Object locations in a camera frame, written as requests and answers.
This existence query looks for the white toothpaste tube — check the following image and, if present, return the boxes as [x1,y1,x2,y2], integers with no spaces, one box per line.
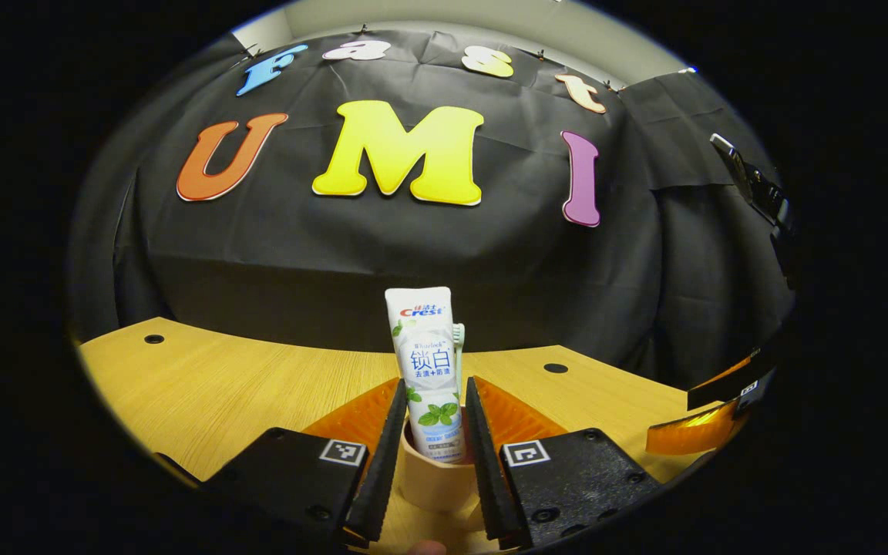
[385,287,466,465]

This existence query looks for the wooden desktop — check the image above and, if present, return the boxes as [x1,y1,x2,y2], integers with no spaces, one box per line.
[78,316,722,555]

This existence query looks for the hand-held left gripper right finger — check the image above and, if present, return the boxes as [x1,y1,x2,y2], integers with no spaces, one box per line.
[465,375,662,551]

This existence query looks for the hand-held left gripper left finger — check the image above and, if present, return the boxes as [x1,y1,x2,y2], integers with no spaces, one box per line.
[201,377,409,550]

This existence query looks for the beige cup with handle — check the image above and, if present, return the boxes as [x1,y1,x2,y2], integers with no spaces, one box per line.
[396,416,485,515]

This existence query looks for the black backdrop cloth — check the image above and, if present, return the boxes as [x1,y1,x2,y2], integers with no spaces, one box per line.
[66,29,799,386]

